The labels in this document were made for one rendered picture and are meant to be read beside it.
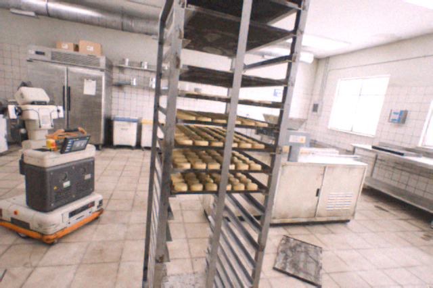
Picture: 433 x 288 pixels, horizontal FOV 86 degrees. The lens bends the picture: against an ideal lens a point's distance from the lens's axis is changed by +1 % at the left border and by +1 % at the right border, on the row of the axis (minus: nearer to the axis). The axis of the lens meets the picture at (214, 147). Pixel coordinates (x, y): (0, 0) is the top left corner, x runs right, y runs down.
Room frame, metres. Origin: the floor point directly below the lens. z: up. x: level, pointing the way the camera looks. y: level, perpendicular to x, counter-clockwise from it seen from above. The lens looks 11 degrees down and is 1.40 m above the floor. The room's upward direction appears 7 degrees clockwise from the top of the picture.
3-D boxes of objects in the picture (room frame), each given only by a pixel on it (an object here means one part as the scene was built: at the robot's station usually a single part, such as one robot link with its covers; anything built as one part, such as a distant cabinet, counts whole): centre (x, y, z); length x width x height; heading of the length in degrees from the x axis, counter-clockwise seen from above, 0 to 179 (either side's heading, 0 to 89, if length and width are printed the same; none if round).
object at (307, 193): (3.01, -1.25, 0.42); 1.28 x 0.72 x 0.84; 108
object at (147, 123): (5.81, 1.60, 0.38); 0.64 x 0.54 x 0.77; 16
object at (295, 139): (2.87, -0.80, 1.01); 0.72 x 0.33 x 0.34; 18
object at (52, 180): (2.09, 1.43, 0.59); 0.55 x 0.34 x 0.83; 163
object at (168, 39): (1.09, 0.23, 1.68); 0.64 x 0.03 x 0.03; 20
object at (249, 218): (1.22, -0.14, 0.87); 0.64 x 0.03 x 0.03; 20
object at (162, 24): (1.37, 0.36, 0.97); 0.03 x 0.03 x 1.70; 20
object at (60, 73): (5.23, 3.26, 1.03); 1.40 x 0.90 x 2.05; 105
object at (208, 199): (2.71, -0.31, 0.45); 0.70 x 0.34 x 0.90; 108
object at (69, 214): (2.04, 1.20, 0.23); 0.41 x 0.02 x 0.08; 163
